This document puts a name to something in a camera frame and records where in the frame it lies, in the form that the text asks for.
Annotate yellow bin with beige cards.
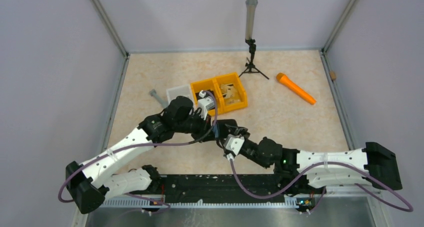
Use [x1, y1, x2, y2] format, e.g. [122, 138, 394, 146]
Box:
[215, 72, 248, 114]

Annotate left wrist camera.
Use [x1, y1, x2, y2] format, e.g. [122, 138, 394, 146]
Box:
[197, 90, 216, 120]

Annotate grey plastic bolt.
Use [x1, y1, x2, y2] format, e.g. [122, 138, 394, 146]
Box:
[149, 89, 168, 109]

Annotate white plastic bin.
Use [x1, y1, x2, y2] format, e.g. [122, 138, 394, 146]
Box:
[166, 84, 195, 104]

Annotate black mini tripod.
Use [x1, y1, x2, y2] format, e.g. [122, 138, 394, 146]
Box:
[239, 39, 270, 80]

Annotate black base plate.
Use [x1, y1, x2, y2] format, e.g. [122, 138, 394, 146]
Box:
[142, 174, 319, 207]

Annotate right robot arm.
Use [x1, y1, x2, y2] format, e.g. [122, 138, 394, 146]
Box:
[216, 119, 403, 193]

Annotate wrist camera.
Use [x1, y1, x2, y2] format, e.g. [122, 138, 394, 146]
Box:
[197, 90, 216, 120]
[223, 134, 245, 161]

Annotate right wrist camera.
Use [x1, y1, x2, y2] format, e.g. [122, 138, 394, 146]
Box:
[223, 134, 245, 161]

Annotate yellow bin with black cards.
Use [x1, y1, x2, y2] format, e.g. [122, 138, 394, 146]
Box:
[190, 78, 223, 117]

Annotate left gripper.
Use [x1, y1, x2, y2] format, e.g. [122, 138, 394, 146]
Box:
[174, 110, 218, 143]

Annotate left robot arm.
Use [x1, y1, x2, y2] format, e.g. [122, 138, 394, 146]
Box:
[58, 90, 218, 214]

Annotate orange toy microphone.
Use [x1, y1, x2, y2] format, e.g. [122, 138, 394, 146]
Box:
[276, 72, 317, 105]

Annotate beige striped cards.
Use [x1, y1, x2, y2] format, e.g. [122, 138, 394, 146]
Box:
[220, 83, 241, 105]

